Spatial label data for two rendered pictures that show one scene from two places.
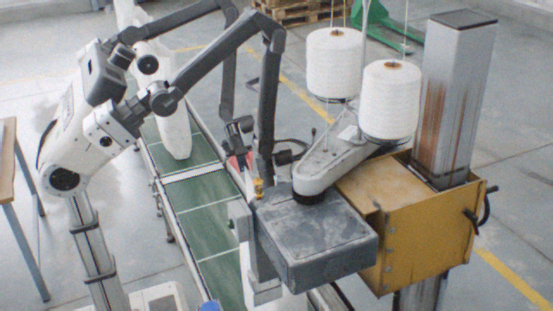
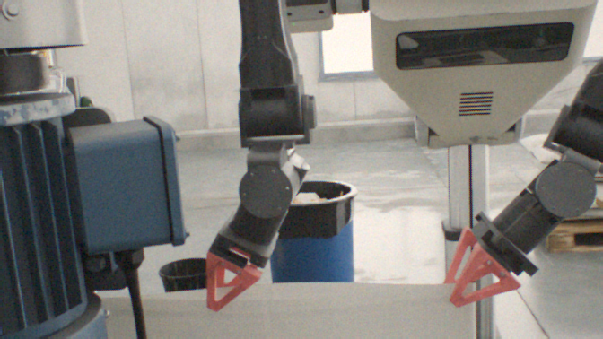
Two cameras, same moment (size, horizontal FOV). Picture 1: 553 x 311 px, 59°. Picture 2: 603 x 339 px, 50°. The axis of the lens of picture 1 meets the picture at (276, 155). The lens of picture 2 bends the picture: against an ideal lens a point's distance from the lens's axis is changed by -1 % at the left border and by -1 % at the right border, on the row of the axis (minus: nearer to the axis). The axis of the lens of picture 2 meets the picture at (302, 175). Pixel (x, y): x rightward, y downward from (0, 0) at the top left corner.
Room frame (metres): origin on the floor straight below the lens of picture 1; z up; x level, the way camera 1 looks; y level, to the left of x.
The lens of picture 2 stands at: (1.78, -0.62, 1.36)
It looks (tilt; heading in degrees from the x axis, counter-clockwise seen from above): 12 degrees down; 116
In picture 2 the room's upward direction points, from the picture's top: 4 degrees counter-clockwise
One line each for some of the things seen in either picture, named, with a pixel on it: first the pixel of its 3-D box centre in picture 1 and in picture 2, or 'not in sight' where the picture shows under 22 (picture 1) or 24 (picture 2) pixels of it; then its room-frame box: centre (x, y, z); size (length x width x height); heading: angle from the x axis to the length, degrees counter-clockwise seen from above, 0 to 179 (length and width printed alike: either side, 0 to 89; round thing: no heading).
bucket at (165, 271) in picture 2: not in sight; (189, 291); (-0.21, 1.98, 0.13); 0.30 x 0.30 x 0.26
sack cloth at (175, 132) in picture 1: (168, 97); not in sight; (2.97, 0.69, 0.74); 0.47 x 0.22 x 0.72; 20
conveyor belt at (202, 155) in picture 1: (156, 108); not in sight; (3.65, 0.96, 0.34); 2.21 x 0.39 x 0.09; 22
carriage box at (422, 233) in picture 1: (406, 215); not in sight; (1.13, -0.38, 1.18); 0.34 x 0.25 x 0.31; 112
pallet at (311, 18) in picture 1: (300, 10); not in sight; (7.08, -0.46, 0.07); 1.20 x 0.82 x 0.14; 110
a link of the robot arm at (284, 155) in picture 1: (274, 151); (275, 152); (1.43, 0.01, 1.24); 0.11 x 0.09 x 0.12; 109
